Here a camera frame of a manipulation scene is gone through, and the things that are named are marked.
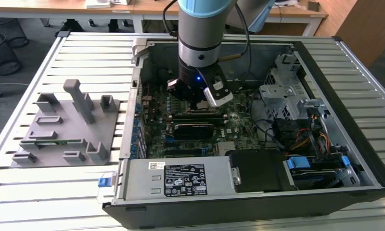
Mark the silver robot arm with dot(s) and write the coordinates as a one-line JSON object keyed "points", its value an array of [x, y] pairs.
{"points": [[198, 36]]}

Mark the CPU socket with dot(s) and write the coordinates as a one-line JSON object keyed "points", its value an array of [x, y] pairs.
{"points": [[207, 111]]}

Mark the black RAM slot white clips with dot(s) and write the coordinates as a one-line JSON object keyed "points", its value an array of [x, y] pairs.
{"points": [[198, 123], [198, 118]]}

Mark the black graphics card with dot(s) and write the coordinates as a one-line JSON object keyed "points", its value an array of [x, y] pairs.
{"points": [[193, 132]]}

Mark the green motherboard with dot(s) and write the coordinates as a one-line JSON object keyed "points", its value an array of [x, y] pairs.
{"points": [[239, 120]]}

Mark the black expansion slot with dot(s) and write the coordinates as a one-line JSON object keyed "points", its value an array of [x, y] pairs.
{"points": [[182, 152]]}

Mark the silver finned chipset heatsink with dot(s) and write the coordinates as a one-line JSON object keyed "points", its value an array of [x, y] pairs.
{"points": [[226, 147]]}

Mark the silver perforated drive cage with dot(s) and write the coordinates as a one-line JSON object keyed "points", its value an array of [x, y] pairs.
{"points": [[285, 110]]}

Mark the black plastic shroud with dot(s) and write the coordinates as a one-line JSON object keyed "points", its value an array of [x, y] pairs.
{"points": [[259, 168]]}

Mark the grey power supply unit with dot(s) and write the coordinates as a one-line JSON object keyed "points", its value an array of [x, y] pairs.
{"points": [[137, 178]]}

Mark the grey parts rack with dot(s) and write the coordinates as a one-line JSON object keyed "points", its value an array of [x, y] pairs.
{"points": [[70, 134]]}

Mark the small white box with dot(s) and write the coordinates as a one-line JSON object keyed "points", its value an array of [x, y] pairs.
{"points": [[119, 2]]}

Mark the green RAM stick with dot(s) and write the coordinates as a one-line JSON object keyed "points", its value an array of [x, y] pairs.
{"points": [[62, 142]]}

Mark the black office chair base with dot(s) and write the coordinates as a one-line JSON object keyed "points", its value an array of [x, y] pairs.
{"points": [[70, 25]]}

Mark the blue disk carrier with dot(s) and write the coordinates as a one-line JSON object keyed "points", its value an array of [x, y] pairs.
{"points": [[297, 163]]}

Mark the blue case latch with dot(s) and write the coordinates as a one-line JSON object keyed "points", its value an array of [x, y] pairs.
{"points": [[103, 183]]}

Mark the small brown box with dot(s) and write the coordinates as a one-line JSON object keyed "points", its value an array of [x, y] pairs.
{"points": [[313, 6]]}

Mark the black open PC case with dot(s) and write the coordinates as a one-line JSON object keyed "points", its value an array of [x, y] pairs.
{"points": [[211, 214]]}

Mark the black mesh waste basket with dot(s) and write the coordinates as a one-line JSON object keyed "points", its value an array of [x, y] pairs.
{"points": [[17, 36], [2, 60]]}

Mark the blue plastic bay clip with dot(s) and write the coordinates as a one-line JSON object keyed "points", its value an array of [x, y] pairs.
{"points": [[345, 161]]}

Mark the wooden cabinet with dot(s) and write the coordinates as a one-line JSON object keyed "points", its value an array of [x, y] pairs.
{"points": [[365, 29]]}

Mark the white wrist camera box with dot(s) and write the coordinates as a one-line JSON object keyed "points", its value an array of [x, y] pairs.
{"points": [[219, 99]]}

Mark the silver drive cage bracket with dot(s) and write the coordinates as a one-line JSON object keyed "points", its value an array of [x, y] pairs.
{"points": [[275, 91]]}

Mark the silver disk bay frame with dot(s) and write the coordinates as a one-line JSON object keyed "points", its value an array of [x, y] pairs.
{"points": [[331, 130]]}

